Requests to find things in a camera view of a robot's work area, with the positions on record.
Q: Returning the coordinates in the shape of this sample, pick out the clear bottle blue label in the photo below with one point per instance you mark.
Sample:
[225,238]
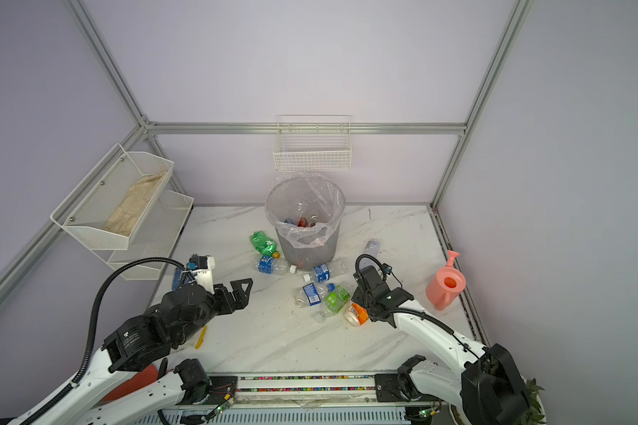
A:
[324,272]

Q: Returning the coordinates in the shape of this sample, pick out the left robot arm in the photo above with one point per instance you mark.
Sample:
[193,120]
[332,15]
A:
[137,343]

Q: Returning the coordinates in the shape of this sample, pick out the white mesh upper shelf tray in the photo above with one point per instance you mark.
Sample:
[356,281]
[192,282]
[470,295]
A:
[85,210]

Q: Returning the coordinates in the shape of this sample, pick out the beige cloth in tray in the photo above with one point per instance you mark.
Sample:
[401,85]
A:
[126,216]

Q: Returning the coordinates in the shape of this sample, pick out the pink plastic watering can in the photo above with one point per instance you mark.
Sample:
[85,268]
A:
[448,283]

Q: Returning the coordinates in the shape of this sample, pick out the green crushed plastic bottle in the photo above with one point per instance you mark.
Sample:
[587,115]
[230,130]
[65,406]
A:
[264,244]

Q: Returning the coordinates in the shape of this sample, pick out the blue dotted work glove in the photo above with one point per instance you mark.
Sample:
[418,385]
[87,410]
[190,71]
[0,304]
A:
[180,278]

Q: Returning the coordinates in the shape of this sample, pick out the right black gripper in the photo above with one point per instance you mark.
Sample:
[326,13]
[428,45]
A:
[356,295]

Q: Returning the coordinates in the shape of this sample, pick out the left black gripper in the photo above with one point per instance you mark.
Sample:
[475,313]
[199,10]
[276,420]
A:
[241,300]

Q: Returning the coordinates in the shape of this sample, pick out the clear plastic bin liner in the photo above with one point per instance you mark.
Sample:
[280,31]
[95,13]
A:
[308,212]

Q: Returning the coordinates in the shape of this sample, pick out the small bottle blue label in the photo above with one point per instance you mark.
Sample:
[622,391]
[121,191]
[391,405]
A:
[271,265]

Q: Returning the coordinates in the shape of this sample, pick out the red rubber glove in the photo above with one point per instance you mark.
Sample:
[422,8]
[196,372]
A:
[137,382]

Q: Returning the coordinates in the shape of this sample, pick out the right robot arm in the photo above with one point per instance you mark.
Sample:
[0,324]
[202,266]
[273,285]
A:
[483,382]

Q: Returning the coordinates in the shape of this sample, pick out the white knit work glove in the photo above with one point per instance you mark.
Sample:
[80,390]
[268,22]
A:
[201,338]

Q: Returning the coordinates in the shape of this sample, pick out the orange label bottle gold cap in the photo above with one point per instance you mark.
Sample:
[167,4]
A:
[356,315]

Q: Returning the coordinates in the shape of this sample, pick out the green label clear bottle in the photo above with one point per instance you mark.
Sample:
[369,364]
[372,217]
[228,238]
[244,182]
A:
[332,304]

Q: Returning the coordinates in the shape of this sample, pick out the small bottle blue cap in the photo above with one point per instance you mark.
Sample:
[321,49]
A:
[312,294]

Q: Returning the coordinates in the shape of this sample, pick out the tall clear bottle white cap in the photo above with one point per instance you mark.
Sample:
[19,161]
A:
[372,248]

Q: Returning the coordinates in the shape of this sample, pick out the white mesh shelf tray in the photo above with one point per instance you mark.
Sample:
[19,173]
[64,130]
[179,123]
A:
[85,210]
[159,232]

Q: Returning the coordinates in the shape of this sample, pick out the white mesh lower shelf tray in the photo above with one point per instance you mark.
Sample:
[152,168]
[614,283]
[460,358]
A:
[159,232]

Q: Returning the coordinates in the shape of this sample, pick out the white wire wall basket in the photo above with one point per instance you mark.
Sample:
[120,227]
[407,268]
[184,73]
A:
[313,143]

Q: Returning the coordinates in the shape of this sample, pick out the potted green plant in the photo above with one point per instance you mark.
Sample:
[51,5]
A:
[535,414]

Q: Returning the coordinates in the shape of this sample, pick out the grey mesh waste bin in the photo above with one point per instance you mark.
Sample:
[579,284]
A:
[308,234]

